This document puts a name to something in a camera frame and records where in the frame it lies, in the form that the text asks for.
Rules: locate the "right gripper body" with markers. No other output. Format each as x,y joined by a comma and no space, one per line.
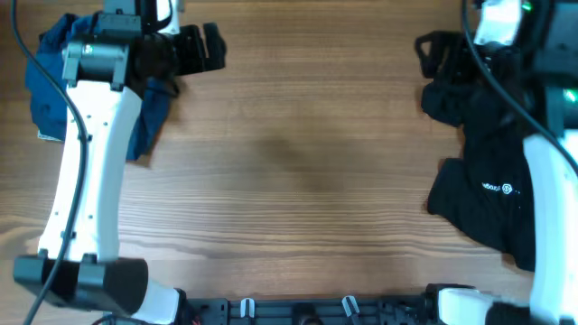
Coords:
462,70

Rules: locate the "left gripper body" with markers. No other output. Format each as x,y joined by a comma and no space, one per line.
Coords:
184,52

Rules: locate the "blue polo shirt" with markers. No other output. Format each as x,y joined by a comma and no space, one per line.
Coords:
53,42

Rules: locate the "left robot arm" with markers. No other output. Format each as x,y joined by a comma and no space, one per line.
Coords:
103,84

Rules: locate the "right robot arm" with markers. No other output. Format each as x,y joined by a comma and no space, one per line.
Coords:
545,109

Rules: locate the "black shirt with logo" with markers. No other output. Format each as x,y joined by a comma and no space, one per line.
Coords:
487,192

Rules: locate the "folded blue shirt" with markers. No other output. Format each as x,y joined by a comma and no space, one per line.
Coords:
149,117

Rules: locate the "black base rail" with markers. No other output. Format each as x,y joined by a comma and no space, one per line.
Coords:
348,310

